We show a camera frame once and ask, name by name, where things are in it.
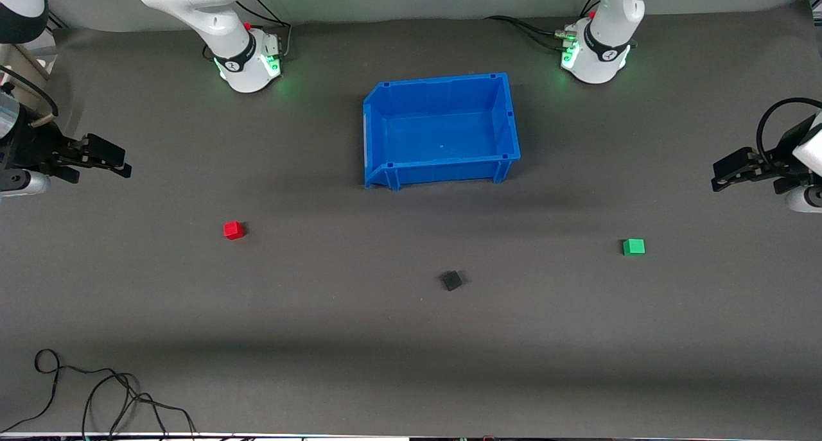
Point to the blue plastic storage bin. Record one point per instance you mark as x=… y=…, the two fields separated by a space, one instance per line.
x=443 y=129

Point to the small green cube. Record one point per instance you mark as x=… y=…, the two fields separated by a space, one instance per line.
x=634 y=246

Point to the small black cube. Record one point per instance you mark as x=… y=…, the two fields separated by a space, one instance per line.
x=452 y=280

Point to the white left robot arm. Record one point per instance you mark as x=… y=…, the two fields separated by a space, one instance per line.
x=603 y=43

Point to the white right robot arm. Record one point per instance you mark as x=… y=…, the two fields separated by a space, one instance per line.
x=225 y=24

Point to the aluminium frame bar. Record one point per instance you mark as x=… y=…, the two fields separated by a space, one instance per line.
x=810 y=4
x=56 y=20

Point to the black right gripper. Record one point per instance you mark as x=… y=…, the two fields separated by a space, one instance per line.
x=31 y=147

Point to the beige plastic crate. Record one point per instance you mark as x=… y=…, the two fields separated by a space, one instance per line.
x=26 y=59

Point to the small red cube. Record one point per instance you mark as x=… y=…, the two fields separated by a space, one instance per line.
x=234 y=230

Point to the dark grey table mat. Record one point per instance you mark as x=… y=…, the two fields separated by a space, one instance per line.
x=192 y=300

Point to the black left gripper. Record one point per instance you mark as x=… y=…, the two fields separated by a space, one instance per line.
x=775 y=164

